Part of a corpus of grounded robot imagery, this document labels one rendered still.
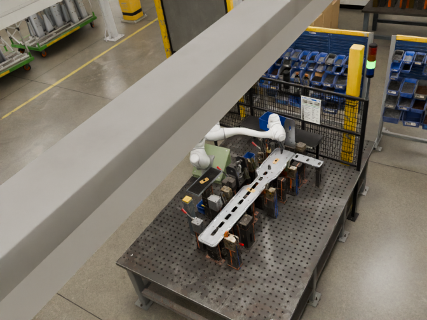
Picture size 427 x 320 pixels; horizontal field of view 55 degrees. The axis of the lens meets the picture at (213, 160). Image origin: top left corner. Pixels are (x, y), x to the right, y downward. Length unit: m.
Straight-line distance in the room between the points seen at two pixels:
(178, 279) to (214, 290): 0.33
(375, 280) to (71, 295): 3.12
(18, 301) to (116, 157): 0.21
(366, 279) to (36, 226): 4.13
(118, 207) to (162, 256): 3.25
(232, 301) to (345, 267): 1.49
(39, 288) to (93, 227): 0.10
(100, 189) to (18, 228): 0.11
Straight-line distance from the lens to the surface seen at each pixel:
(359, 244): 4.75
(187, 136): 0.70
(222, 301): 3.49
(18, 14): 1.40
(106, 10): 10.22
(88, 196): 0.55
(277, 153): 4.21
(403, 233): 4.94
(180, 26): 6.20
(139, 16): 11.29
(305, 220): 3.97
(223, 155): 4.37
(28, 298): 0.56
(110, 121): 0.64
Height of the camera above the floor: 3.66
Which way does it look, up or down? 39 degrees down
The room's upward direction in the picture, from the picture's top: 10 degrees counter-clockwise
